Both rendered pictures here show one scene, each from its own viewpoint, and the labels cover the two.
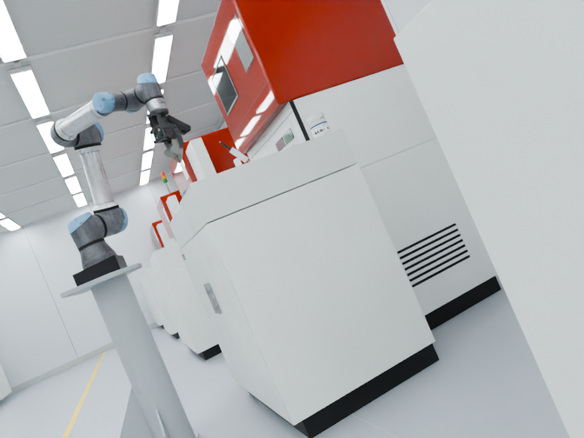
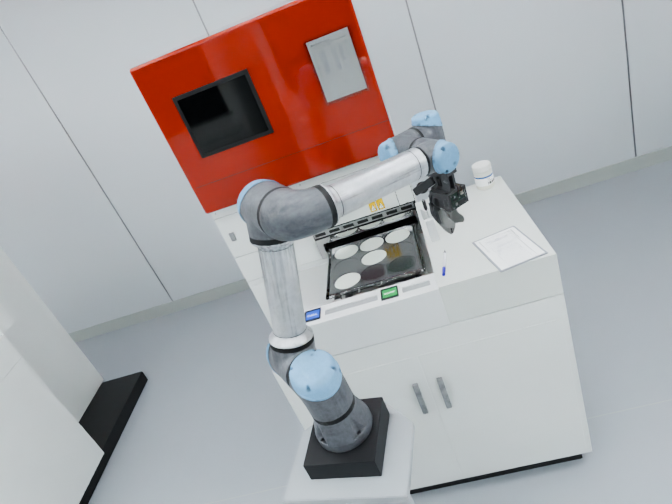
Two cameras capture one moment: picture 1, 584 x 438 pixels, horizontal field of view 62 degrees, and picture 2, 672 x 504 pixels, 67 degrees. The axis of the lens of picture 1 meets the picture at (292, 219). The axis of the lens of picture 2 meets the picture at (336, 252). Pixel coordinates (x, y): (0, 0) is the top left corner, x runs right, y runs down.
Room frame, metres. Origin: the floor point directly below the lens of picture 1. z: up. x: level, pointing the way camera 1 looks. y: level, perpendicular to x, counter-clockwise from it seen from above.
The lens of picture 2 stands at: (1.50, 1.59, 1.86)
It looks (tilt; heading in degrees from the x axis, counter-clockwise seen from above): 27 degrees down; 303
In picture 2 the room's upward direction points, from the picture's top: 23 degrees counter-clockwise
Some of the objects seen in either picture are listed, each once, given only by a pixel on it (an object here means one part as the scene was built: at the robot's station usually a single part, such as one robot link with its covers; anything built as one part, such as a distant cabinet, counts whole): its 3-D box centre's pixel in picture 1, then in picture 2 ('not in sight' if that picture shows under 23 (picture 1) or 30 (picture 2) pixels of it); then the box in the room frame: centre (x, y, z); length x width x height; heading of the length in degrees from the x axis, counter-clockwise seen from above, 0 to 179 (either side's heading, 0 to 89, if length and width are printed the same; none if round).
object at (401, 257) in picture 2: not in sight; (373, 258); (2.32, 0.08, 0.90); 0.34 x 0.34 x 0.01; 21
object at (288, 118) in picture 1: (281, 165); (317, 220); (2.58, -0.06, 1.02); 0.81 x 0.03 x 0.40; 21
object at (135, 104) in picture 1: (132, 100); (405, 150); (1.95, 0.40, 1.41); 0.11 x 0.11 x 0.08; 55
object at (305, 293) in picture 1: (288, 298); (430, 363); (2.21, 0.15, 0.41); 0.96 x 0.64 x 0.82; 21
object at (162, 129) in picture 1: (162, 126); (444, 187); (1.90, 0.32, 1.25); 0.09 x 0.08 x 0.12; 146
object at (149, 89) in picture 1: (149, 89); (428, 133); (1.91, 0.31, 1.41); 0.09 x 0.08 x 0.11; 55
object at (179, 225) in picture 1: (189, 225); (359, 321); (2.26, 0.45, 0.89); 0.55 x 0.09 x 0.14; 21
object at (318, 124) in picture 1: (319, 127); (483, 175); (1.92, -0.24, 1.01); 0.07 x 0.07 x 0.10
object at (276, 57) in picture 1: (294, 63); (279, 89); (2.69, -0.35, 1.52); 0.81 x 0.75 x 0.60; 21
